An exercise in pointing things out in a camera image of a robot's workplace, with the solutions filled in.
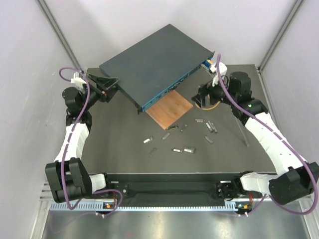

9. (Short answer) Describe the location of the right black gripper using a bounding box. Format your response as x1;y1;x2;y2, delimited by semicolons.
192;73;237;109

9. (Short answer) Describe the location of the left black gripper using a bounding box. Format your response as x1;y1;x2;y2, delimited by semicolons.
80;74;119;112

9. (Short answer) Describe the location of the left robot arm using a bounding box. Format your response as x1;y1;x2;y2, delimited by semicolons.
45;73;119;203

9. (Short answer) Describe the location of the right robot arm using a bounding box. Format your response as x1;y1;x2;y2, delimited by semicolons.
192;71;319;213

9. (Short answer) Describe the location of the wooden board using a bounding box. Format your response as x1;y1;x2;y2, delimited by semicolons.
146;90;193;129

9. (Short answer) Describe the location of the SFP module pair right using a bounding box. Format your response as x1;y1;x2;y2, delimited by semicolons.
205;120;217;133

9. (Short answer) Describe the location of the small dark SFP module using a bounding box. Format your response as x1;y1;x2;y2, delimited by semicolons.
180;124;188;132

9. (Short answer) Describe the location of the silver SFP module by board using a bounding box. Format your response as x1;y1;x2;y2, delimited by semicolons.
167;125;178;130

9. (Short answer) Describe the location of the dark grey table mat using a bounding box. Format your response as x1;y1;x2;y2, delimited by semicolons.
56;64;287;175

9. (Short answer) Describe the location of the silver double SFP module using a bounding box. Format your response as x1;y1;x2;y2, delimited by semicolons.
183;147;196;154

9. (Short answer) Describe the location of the labelled SFP module bottom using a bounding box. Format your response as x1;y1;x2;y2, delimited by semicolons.
171;148;182;153

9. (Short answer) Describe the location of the dark SFP module lower left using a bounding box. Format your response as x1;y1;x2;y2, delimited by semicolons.
149;148;157;158

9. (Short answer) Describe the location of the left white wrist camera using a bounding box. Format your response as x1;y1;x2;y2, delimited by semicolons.
70;72;86;88

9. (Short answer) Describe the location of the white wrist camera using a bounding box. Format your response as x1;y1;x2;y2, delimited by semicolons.
70;72;86;88
209;62;227;87

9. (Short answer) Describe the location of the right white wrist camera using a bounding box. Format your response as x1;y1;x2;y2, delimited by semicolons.
209;62;227;87

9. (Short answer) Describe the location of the dark teal network switch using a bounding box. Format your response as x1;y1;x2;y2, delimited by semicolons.
99;24;214;113

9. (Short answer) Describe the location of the grey ethernet cable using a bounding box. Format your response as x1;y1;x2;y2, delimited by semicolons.
204;68;251;147

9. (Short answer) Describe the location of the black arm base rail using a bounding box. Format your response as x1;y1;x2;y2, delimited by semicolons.
84;173;265;206

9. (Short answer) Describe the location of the grey slotted cable duct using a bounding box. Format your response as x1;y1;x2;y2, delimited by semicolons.
49;200;250;212

